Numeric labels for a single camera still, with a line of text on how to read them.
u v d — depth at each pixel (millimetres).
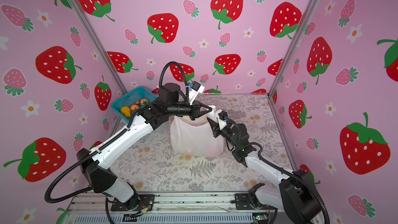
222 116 631
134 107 1074
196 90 584
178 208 732
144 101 1108
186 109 582
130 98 1106
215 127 690
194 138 781
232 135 645
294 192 408
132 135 469
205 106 628
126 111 1043
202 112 636
